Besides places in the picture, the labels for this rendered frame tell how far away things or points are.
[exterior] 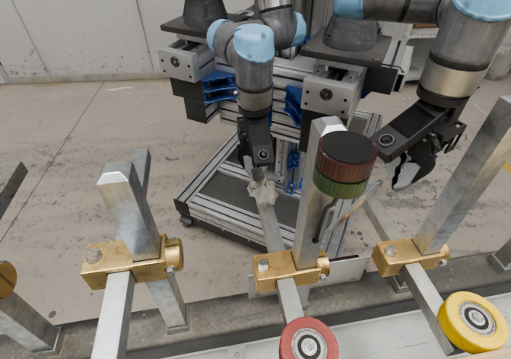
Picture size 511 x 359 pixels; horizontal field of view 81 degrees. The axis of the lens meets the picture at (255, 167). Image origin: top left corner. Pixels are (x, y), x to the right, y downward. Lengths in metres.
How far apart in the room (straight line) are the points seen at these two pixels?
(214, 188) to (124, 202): 1.24
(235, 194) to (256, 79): 1.04
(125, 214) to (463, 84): 0.47
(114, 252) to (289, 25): 0.56
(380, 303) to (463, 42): 0.53
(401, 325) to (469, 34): 0.63
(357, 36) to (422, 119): 0.45
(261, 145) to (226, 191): 0.97
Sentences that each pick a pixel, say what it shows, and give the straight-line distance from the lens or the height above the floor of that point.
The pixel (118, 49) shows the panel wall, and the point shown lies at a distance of 3.25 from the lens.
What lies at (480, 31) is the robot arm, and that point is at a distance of 0.48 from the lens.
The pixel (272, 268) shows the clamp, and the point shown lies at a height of 0.87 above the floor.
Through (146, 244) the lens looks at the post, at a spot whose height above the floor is 1.01.
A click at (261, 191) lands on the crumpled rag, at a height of 0.88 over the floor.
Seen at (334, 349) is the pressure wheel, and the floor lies 0.91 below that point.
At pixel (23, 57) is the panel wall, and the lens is 3.64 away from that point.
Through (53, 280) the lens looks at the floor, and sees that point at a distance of 1.81.
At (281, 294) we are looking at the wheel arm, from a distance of 0.55.
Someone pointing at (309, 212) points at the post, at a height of 1.03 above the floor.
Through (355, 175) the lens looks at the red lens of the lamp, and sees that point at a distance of 0.31.
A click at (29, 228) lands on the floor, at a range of 2.10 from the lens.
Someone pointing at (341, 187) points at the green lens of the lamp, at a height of 1.14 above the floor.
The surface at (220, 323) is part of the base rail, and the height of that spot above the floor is 0.70.
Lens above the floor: 1.36
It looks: 42 degrees down
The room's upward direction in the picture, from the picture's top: straight up
